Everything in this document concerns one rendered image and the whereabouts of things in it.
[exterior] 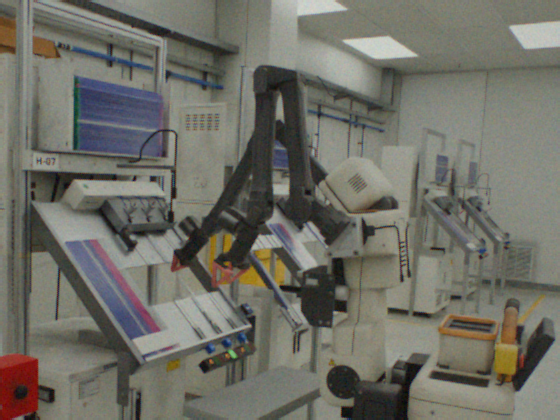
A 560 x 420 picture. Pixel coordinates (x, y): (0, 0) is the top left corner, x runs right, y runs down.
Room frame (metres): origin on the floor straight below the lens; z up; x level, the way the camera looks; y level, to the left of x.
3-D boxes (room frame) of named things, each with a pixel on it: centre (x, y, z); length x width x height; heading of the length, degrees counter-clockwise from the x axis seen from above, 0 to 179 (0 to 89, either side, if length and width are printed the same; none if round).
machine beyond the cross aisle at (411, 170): (6.77, -2.19, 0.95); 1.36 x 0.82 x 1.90; 57
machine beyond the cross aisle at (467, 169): (7.97, -3.01, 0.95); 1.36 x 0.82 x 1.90; 57
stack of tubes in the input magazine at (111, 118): (2.57, 0.41, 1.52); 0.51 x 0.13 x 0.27; 147
